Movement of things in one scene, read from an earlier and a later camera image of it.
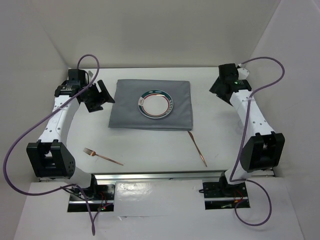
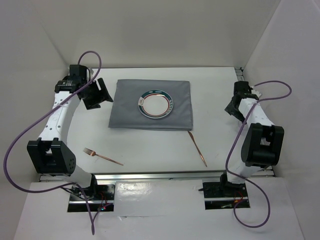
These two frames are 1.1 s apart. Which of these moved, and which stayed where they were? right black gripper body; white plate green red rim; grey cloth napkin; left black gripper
Moved: right black gripper body
Stayed: white plate green red rim; left black gripper; grey cloth napkin
